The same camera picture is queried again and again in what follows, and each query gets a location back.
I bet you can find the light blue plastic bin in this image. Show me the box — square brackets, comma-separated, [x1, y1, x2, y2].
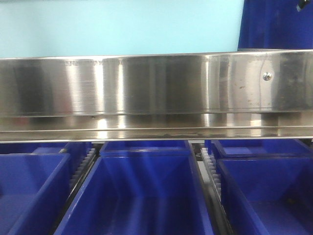
[0, 0, 244, 58]

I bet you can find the dark blue bin upper shelf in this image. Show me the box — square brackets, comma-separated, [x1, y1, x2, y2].
[238, 0, 313, 49]

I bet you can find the dark blue bin rear centre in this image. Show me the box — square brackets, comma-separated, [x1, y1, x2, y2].
[99, 140, 192, 156]

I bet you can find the dark blue bin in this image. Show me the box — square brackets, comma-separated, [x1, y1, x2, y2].
[55, 152, 213, 235]
[99, 140, 192, 156]
[0, 142, 92, 235]
[217, 157, 313, 235]
[205, 139, 313, 159]

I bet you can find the roller track right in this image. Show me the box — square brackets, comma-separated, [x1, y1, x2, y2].
[191, 143, 234, 235]

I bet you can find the roller track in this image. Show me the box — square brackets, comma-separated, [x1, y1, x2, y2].
[191, 143, 234, 235]
[49, 143, 102, 235]

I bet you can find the roller track left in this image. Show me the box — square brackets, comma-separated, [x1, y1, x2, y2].
[49, 143, 102, 235]

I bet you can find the dark blue bin rear right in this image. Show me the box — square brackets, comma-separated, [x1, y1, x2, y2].
[205, 139, 313, 159]

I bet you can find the dark blue bin left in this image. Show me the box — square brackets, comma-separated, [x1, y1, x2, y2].
[0, 142, 92, 235]

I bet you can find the stainless steel shelf front rail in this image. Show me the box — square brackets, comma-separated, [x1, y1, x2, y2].
[0, 49, 313, 143]

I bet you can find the rail screw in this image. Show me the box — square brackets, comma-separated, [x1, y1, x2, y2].
[262, 72, 272, 81]

